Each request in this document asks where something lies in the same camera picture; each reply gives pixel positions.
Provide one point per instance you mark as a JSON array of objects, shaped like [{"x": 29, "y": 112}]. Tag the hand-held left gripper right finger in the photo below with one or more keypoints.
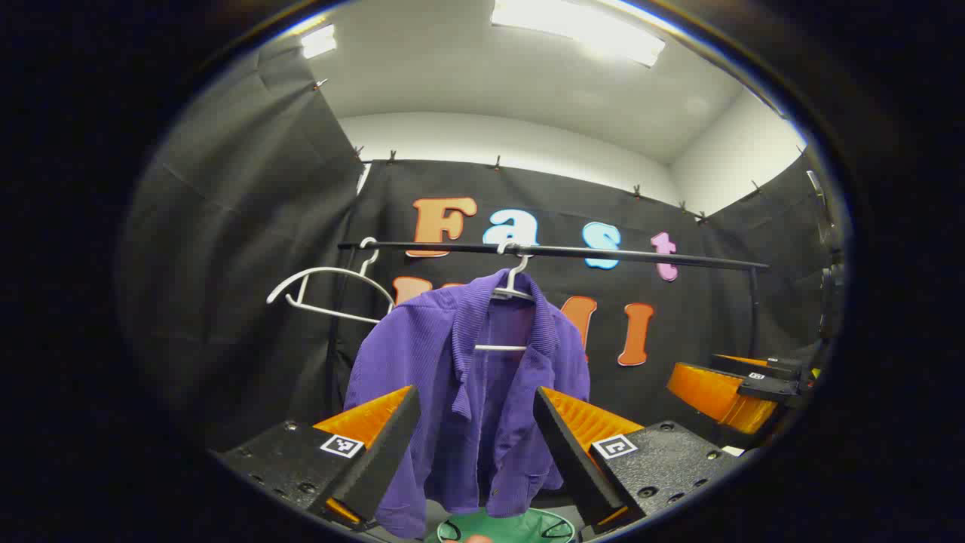
[{"x": 573, "y": 460}]

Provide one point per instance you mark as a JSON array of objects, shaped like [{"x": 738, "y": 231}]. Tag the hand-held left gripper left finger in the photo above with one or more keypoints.
[{"x": 381, "y": 460}]

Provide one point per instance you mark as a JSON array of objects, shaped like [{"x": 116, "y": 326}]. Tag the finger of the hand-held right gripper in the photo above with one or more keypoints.
[
  {"x": 709, "y": 392},
  {"x": 761, "y": 363}
]

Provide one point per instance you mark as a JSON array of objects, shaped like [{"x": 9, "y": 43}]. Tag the green laundry hamper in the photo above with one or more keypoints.
[{"x": 513, "y": 528}]

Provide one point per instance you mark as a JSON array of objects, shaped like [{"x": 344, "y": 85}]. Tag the white clothes hanger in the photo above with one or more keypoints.
[
  {"x": 324, "y": 270},
  {"x": 513, "y": 280}
]

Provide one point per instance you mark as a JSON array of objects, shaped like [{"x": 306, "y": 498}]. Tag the black clothes rack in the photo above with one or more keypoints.
[{"x": 603, "y": 254}]

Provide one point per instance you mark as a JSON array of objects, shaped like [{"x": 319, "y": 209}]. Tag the dark metal stand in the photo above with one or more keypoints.
[{"x": 829, "y": 294}]

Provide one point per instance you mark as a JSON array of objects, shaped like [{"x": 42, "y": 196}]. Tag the black backdrop cloth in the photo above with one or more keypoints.
[{"x": 241, "y": 226}]

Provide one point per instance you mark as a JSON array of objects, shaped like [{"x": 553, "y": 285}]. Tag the large ceiling light panel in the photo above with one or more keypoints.
[{"x": 580, "y": 29}]

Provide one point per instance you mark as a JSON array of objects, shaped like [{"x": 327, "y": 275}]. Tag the small ceiling light panel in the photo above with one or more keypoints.
[{"x": 319, "y": 41}]

